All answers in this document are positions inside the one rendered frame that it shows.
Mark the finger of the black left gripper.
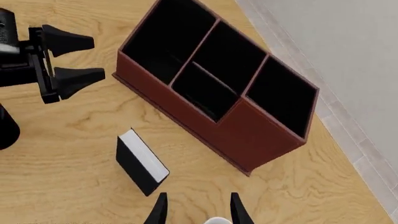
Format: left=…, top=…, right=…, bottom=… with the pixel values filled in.
left=42, top=24, right=95, bottom=58
left=53, top=67, right=106, bottom=101

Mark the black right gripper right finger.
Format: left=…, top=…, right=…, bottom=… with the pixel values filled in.
left=230, top=192, right=256, bottom=224

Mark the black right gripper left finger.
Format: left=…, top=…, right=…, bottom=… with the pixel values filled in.
left=143, top=192, right=169, bottom=224

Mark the black book with white pages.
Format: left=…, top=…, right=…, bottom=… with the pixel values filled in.
left=115, top=127, right=171, bottom=197

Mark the red-brown desk caddy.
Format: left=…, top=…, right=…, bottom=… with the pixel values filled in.
left=111, top=0, right=320, bottom=177

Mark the small pale flat plate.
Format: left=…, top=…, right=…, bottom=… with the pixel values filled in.
left=203, top=217, right=233, bottom=224

